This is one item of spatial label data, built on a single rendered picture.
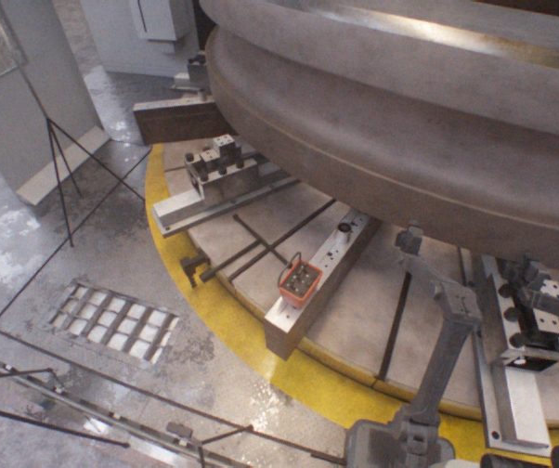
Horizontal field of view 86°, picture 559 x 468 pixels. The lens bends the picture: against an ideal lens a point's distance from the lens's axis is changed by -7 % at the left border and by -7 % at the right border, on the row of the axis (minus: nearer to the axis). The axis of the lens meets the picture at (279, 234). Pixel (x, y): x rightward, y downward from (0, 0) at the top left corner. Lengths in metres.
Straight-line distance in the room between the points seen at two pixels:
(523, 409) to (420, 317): 0.67
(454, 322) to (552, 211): 1.06
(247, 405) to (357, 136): 1.65
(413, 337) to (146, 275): 1.96
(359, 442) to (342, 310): 0.71
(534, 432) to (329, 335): 1.07
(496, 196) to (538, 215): 0.20
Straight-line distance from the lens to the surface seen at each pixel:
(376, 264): 2.28
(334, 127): 1.77
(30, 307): 3.00
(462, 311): 0.87
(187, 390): 2.22
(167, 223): 2.46
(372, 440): 1.89
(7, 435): 2.64
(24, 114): 3.89
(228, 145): 2.33
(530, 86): 1.38
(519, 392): 2.04
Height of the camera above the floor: 2.08
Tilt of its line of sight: 49 degrees down
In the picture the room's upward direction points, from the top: straight up
